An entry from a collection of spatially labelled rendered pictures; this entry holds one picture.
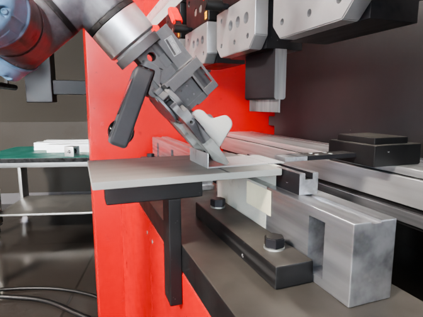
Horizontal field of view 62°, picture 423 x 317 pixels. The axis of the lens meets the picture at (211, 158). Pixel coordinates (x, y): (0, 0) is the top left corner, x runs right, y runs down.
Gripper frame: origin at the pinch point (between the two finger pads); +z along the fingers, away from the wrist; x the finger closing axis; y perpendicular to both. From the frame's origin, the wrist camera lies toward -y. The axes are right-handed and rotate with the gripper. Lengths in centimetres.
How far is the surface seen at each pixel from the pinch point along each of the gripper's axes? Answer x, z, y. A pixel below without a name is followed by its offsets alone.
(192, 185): -1.2, 0.6, -5.3
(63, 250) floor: 225, 54, -91
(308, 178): -11.6, 7.7, 6.4
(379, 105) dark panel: 24, 33, 51
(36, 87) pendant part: 140, -37, -17
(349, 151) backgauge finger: -0.1, 18.1, 20.7
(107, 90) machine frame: 86, -16, 3
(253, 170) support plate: -8.2, 2.7, 2.0
